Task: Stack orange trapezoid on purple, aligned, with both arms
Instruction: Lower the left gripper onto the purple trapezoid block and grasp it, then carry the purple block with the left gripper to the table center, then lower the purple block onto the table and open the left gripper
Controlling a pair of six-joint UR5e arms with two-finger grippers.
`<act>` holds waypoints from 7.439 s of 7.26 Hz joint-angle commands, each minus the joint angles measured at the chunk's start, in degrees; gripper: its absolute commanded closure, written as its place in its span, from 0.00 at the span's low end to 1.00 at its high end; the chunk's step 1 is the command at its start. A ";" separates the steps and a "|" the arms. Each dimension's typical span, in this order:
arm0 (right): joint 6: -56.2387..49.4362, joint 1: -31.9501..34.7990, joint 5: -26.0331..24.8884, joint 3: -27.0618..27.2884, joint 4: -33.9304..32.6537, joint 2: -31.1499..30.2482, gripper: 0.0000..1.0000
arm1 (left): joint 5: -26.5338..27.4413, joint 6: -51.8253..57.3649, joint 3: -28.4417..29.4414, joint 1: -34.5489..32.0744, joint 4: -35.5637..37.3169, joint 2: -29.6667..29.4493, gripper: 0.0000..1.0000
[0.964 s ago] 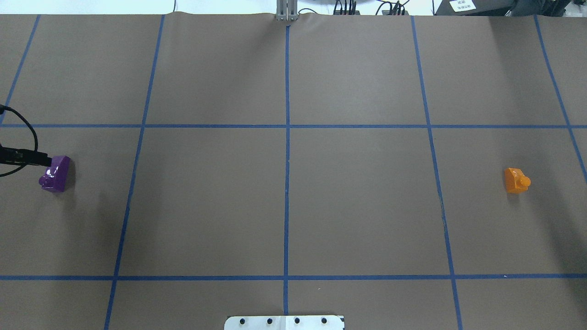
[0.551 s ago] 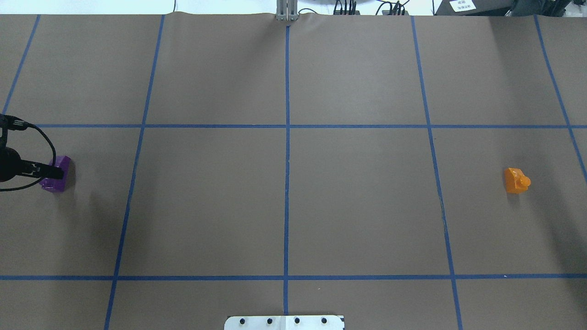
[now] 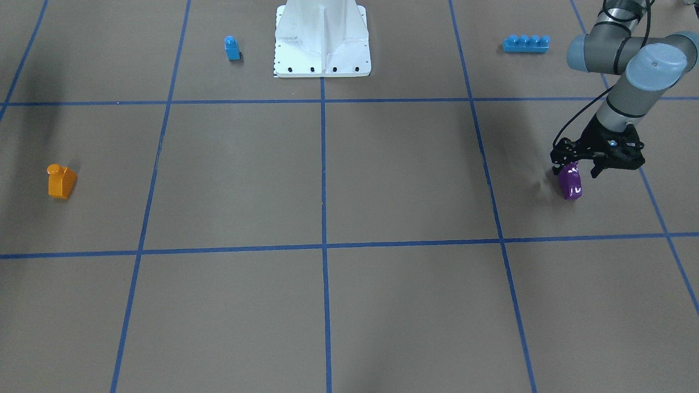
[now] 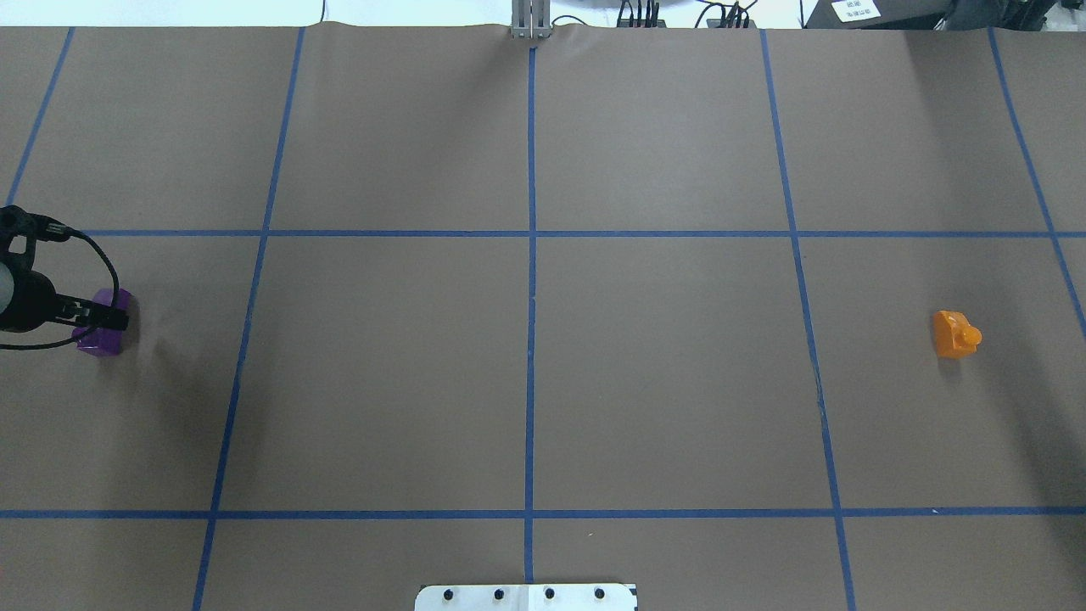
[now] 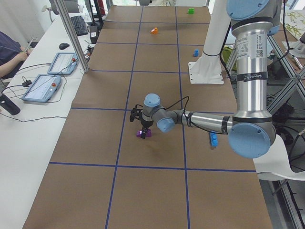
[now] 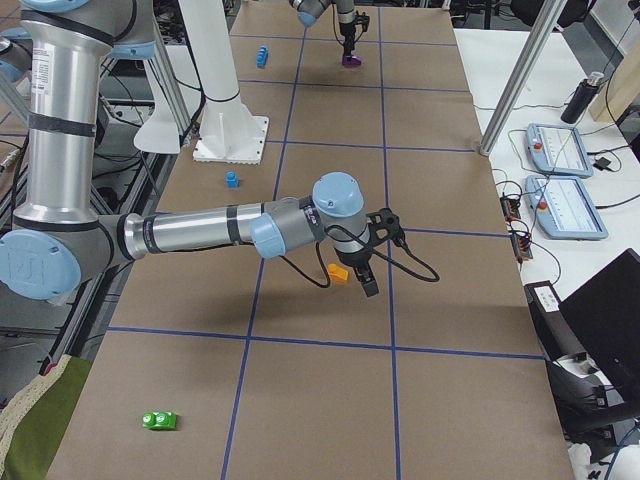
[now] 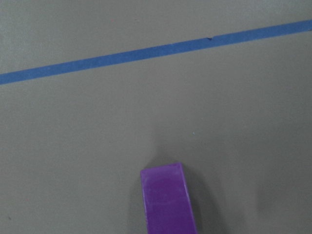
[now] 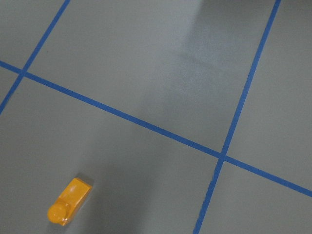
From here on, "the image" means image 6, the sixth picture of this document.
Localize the aluminium frame post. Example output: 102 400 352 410
478 0 567 156

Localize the purple trapezoid block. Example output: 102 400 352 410
342 55 362 68

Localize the orange trapezoid block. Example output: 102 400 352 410
327 263 349 284

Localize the black water bottle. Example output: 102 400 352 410
560 71 604 124

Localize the green cloth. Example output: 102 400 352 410
1 355 91 479

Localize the blue double block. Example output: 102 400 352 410
256 45 269 68

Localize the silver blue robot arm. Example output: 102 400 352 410
289 0 357 60
1 1 378 300

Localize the teach pendant tablet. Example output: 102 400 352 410
526 123 593 178
524 175 608 241

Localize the far teach pendant tablet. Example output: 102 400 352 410
526 123 593 178

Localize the black monitor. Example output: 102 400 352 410
560 248 639 401

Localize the green block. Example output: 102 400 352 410
141 411 178 431

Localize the small blue block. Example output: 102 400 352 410
225 171 240 189

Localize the near teach pendant tablet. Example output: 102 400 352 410
524 175 608 241

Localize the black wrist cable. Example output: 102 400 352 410
279 224 441 289

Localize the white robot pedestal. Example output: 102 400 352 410
133 0 270 165

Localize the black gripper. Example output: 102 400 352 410
338 21 356 57
333 240 379 297

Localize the black relay board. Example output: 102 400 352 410
500 195 533 265

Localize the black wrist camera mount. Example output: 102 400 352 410
367 208 407 248

